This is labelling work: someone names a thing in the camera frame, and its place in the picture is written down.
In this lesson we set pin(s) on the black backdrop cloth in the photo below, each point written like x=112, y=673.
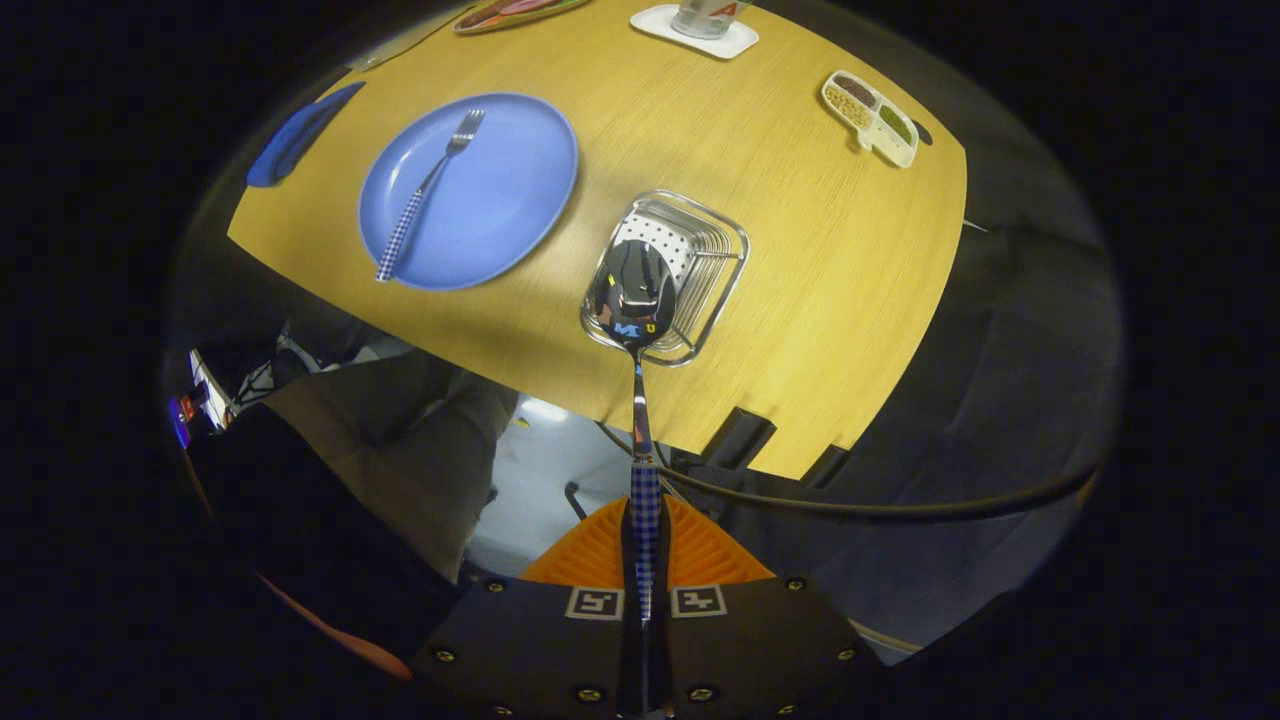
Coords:
x=1000, y=380

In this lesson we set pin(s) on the white divided snack dish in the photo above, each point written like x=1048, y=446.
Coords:
x=872, y=118

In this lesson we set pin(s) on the electronic devices on floor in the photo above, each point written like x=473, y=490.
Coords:
x=205, y=400

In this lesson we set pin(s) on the blue round plate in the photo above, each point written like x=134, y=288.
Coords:
x=500, y=200

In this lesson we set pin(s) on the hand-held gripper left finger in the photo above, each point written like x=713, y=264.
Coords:
x=540, y=650

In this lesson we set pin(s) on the white square coaster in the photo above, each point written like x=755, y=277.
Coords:
x=735, y=42

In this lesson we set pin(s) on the blue folded cloth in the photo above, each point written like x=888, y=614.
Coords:
x=300, y=135

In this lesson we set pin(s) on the black table bracket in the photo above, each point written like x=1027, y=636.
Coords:
x=825, y=468
x=738, y=438

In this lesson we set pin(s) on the person's grey trouser leg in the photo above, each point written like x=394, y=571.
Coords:
x=400, y=440

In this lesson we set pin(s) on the grey plate of food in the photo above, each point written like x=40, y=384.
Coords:
x=510, y=12

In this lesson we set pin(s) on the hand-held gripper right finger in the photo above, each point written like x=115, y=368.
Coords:
x=760, y=650

